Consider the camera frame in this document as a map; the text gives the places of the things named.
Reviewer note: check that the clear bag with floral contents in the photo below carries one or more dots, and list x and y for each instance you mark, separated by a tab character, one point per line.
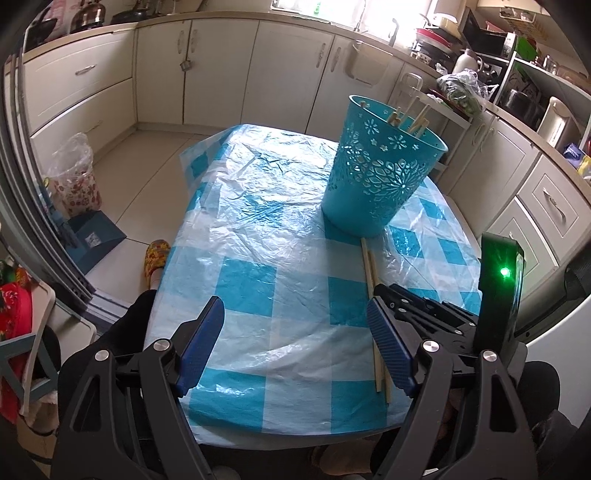
76	184

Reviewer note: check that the dish rack with red bowls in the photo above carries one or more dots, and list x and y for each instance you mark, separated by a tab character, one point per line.
436	37

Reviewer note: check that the person's left leg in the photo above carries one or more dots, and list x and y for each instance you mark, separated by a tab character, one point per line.
120	327

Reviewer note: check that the blue snack packet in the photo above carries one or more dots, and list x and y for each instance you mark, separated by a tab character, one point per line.
577	157

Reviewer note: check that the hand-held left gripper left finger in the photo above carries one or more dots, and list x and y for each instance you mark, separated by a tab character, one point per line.
203	337

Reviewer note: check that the white sink base cabinet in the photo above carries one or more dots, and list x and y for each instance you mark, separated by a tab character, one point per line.
258	69

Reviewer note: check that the white drawer cabinet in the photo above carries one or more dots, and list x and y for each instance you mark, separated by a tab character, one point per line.
78	87

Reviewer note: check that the metal cabinet door lock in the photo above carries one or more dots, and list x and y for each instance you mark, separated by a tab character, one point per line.
186	65

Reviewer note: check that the white hanging door bin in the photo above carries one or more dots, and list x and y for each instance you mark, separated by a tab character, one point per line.
367	62

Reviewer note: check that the person's leg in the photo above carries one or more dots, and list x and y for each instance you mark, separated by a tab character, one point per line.
542	392
120	327

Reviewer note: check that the black frying pan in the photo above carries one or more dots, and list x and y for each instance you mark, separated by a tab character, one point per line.
129	15

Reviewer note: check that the sliding door frame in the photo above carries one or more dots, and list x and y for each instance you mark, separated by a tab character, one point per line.
41	207

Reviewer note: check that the white side base cabinet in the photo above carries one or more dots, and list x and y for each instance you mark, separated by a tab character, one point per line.
531	194

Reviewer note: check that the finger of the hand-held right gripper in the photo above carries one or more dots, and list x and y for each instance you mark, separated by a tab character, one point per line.
401	299
434	331

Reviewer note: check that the blue dustpan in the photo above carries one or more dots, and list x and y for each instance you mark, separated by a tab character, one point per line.
92	240

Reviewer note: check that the person's right leg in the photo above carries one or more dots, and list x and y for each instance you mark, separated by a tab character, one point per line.
542	392

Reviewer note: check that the red floral cloth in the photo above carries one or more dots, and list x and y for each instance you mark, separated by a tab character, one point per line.
14	314

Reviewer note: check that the white electric water boiler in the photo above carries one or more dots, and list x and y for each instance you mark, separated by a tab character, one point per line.
558	122

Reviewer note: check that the black wok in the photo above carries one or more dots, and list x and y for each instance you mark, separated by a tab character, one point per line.
40	27

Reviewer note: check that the blue checked plastic tablecloth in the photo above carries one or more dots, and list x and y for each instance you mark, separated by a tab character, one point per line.
277	258

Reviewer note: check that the white rolling cart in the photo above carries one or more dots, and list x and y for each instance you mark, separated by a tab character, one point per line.
455	117

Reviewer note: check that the green cutting board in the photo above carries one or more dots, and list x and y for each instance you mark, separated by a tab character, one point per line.
524	50

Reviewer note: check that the black microwave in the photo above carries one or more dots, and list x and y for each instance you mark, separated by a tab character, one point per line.
487	34

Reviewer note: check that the plastic bag of greens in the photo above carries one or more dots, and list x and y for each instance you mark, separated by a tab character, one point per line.
461	90

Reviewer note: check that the white thermos jug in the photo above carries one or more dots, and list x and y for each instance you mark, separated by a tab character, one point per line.
464	62

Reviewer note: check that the floral slipper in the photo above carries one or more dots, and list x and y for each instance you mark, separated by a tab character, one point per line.
157	256

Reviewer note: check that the steel pot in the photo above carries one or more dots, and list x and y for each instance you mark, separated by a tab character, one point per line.
521	105

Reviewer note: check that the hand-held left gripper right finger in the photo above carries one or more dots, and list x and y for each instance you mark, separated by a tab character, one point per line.
390	341

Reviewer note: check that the black tap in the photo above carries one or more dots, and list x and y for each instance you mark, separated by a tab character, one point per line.
393	32

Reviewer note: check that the blue perforated plastic basket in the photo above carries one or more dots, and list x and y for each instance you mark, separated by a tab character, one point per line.
369	184

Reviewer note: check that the white chair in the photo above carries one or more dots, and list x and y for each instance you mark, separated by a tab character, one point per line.
60	318

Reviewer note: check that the chrome sink faucet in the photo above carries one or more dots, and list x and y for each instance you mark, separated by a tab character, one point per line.
360	16

